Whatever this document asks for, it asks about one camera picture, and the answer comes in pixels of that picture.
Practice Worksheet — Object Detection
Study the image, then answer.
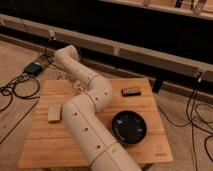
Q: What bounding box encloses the small white bottle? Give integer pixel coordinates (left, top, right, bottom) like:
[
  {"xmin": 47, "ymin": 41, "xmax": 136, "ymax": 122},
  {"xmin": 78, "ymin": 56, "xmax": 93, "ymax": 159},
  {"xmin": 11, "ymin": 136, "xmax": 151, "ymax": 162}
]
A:
[{"xmin": 73, "ymin": 80, "xmax": 87, "ymax": 93}]

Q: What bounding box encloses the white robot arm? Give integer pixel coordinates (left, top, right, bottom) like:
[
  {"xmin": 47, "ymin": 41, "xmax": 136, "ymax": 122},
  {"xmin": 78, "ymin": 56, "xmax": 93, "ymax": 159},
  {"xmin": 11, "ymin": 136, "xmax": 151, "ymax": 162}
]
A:
[{"xmin": 54, "ymin": 45, "xmax": 141, "ymax": 171}]

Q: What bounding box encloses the black rectangular box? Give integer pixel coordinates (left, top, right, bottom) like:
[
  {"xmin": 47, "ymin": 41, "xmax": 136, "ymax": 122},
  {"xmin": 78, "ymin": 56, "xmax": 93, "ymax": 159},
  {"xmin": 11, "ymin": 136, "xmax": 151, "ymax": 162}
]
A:
[{"xmin": 121, "ymin": 87, "xmax": 141, "ymax": 97}]

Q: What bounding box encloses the black round bowl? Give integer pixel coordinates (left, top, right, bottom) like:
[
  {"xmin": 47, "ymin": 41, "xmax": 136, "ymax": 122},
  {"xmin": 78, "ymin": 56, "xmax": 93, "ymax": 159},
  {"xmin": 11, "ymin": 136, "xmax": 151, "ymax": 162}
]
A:
[{"xmin": 111, "ymin": 110, "xmax": 147, "ymax": 145}]

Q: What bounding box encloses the white sponge block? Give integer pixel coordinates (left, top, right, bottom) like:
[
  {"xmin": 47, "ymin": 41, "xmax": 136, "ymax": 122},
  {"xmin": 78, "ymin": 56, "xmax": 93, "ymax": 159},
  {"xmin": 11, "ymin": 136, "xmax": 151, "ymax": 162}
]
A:
[{"xmin": 47, "ymin": 104, "xmax": 62, "ymax": 122}]

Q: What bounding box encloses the black power adapter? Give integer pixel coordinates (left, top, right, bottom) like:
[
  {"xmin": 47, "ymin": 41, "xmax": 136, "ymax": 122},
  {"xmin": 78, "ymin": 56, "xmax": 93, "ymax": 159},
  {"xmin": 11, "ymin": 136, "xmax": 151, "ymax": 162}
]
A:
[{"xmin": 24, "ymin": 62, "xmax": 42, "ymax": 76}]

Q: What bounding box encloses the wooden board table top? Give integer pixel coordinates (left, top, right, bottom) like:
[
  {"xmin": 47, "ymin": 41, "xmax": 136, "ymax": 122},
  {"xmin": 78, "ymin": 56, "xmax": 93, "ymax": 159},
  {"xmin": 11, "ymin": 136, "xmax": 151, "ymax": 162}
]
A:
[{"xmin": 19, "ymin": 78, "xmax": 173, "ymax": 169}]

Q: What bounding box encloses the black floor cable left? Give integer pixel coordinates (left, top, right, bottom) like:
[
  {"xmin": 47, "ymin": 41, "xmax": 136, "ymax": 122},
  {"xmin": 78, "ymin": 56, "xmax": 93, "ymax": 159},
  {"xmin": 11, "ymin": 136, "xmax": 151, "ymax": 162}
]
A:
[{"xmin": 0, "ymin": 54, "xmax": 58, "ymax": 144}]

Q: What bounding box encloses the black floor cables right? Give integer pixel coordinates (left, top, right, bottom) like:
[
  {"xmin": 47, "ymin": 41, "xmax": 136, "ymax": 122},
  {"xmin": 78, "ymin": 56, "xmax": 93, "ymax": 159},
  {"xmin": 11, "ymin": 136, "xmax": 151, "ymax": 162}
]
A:
[{"xmin": 156, "ymin": 71, "xmax": 213, "ymax": 171}]

